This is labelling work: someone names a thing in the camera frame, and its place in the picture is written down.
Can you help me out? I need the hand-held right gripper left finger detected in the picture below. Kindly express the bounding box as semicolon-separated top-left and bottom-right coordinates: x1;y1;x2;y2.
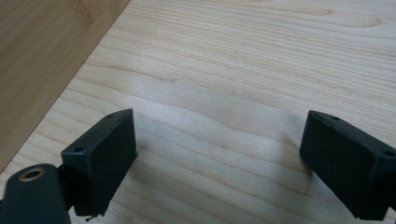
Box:
57;107;138;217

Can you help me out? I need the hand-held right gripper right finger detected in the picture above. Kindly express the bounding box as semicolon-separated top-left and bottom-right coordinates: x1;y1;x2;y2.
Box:
299;109;396;221

